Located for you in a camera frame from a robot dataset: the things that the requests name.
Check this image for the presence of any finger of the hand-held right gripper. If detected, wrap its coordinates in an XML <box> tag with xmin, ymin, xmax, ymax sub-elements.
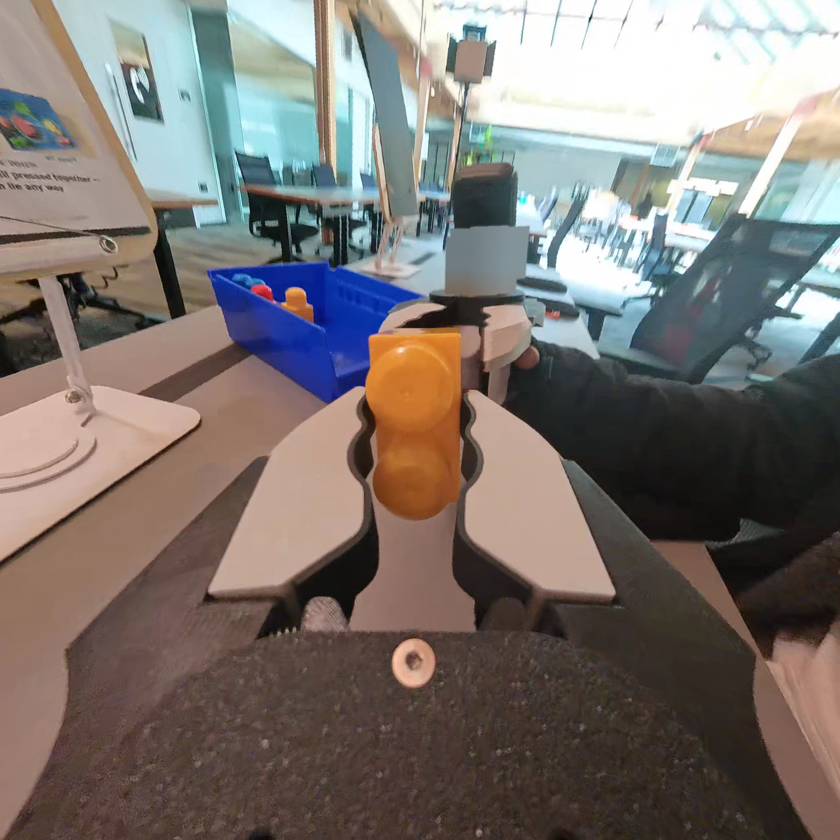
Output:
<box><xmin>481</xmin><ymin>314</ymin><xmax>534</xmax><ymax>406</ymax></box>
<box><xmin>378</xmin><ymin>302</ymin><xmax>435</xmax><ymax>337</ymax></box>

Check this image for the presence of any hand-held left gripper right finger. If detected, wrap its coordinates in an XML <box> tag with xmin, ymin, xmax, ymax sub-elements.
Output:
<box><xmin>453</xmin><ymin>389</ymin><xmax>618</xmax><ymax>614</ymax></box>

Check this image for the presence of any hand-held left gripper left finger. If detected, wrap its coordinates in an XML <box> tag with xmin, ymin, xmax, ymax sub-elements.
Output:
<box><xmin>206</xmin><ymin>386</ymin><xmax>382</xmax><ymax>624</ymax></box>

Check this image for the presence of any yellow two-stud block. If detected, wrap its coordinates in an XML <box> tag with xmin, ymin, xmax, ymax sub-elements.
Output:
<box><xmin>365</xmin><ymin>330</ymin><xmax>463</xmax><ymax>521</ymax></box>

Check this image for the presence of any blue plastic bin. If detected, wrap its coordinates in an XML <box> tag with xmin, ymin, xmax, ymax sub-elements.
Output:
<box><xmin>206</xmin><ymin>261</ymin><xmax>421</xmax><ymax>403</ymax></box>

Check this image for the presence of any person's right forearm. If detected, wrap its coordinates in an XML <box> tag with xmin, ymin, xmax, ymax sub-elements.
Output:
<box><xmin>505</xmin><ymin>341</ymin><xmax>840</xmax><ymax>542</ymax></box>

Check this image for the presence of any pale wooden board stand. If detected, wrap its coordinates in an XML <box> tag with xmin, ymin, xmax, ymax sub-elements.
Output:
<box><xmin>357</xmin><ymin>213</ymin><xmax>421</xmax><ymax>278</ymax></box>

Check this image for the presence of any grey wood-edged table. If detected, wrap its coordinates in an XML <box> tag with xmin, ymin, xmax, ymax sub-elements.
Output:
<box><xmin>341</xmin><ymin>233</ymin><xmax>627</xmax><ymax>342</ymax></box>

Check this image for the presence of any dark display board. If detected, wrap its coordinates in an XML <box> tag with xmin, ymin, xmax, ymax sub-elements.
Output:
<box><xmin>353</xmin><ymin>12</ymin><xmax>421</xmax><ymax>219</ymax></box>

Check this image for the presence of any light panel on stand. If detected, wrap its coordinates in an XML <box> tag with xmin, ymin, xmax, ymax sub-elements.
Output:
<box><xmin>445</xmin><ymin>23</ymin><xmax>497</xmax><ymax>188</ymax></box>

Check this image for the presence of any wood-edged office table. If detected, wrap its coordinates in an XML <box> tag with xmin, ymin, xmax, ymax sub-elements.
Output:
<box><xmin>241</xmin><ymin>184</ymin><xmax>383</xmax><ymax>265</ymax></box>
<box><xmin>147</xmin><ymin>190</ymin><xmax>221</xmax><ymax>319</ymax></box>

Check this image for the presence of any white document stand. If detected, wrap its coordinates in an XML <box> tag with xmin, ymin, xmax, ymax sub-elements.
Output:
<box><xmin>0</xmin><ymin>236</ymin><xmax>202</xmax><ymax>565</ymax></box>

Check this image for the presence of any black mesh office chair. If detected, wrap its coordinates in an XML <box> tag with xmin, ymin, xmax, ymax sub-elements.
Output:
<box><xmin>629</xmin><ymin>213</ymin><xmax>840</xmax><ymax>385</ymax></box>

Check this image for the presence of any dark fleece jacket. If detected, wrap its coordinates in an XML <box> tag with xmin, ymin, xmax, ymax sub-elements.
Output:
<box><xmin>735</xmin><ymin>535</ymin><xmax>840</xmax><ymax>647</ymax></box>

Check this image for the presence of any pale grey garment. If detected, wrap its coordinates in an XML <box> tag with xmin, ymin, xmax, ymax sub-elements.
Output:
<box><xmin>766</xmin><ymin>630</ymin><xmax>840</xmax><ymax>785</ymax></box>

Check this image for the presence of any printed instruction sheet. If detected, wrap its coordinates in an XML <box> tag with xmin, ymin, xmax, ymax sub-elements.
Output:
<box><xmin>0</xmin><ymin>0</ymin><xmax>153</xmax><ymax>247</ymax></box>

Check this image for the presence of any dark wall poster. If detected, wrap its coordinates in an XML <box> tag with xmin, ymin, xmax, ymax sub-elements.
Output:
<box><xmin>108</xmin><ymin>20</ymin><xmax>165</xmax><ymax>124</ymax></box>

